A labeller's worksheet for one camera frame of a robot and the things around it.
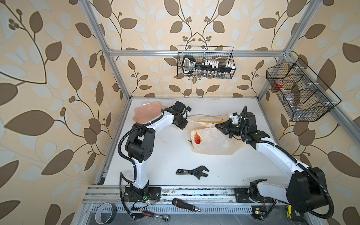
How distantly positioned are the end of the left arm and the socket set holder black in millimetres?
249

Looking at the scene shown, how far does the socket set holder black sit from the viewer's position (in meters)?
0.83

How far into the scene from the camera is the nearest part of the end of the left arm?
0.72 meters
